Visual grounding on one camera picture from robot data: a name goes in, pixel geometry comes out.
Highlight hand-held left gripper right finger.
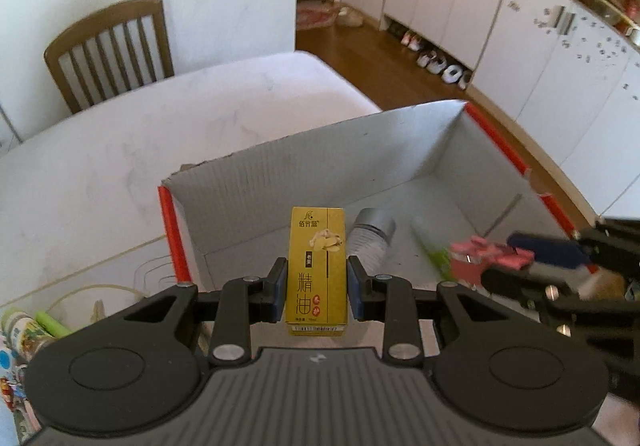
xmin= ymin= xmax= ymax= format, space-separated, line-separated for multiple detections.
xmin=347 ymin=256 xmax=521 ymax=368

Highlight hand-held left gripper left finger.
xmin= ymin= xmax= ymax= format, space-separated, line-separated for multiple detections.
xmin=109 ymin=258 xmax=290 ymax=368

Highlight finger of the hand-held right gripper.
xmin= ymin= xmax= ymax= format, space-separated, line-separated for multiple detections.
xmin=479 ymin=267 xmax=640 ymax=344
xmin=506 ymin=220 xmax=640 ymax=278

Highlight yellow carton box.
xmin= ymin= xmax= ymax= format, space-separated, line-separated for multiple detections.
xmin=284 ymin=207 xmax=350 ymax=338

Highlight pink plastic clip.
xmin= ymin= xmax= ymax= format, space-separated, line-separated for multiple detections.
xmin=449 ymin=235 xmax=534 ymax=285

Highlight red cardboard box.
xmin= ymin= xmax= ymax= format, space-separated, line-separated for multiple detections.
xmin=158 ymin=99 xmax=597 ymax=299

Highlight clear bottle silver cap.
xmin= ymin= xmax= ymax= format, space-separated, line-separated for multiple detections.
xmin=347 ymin=208 xmax=397 ymax=278

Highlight white stickered cabinet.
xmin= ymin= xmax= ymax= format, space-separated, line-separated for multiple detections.
xmin=470 ymin=0 xmax=640 ymax=223

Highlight row of shoes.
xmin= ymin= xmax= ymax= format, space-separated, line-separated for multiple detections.
xmin=386 ymin=21 xmax=472 ymax=91

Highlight light green marker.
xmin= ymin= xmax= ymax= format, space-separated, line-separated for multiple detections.
xmin=34 ymin=309 xmax=72 ymax=338

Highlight patterned tape rolls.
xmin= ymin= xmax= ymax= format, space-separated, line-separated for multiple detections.
xmin=0 ymin=307 xmax=57 ymax=363

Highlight beige slippers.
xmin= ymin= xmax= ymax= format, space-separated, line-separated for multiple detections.
xmin=336 ymin=7 xmax=364 ymax=28

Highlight patterned doormat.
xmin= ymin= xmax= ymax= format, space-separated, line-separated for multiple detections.
xmin=296 ymin=1 xmax=342 ymax=32

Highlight colourful sticker sheet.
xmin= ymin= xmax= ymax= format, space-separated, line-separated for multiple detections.
xmin=0 ymin=340 xmax=43 ymax=446

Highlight brown wooden chair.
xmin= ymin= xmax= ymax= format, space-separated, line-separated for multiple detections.
xmin=43 ymin=0 xmax=175 ymax=115

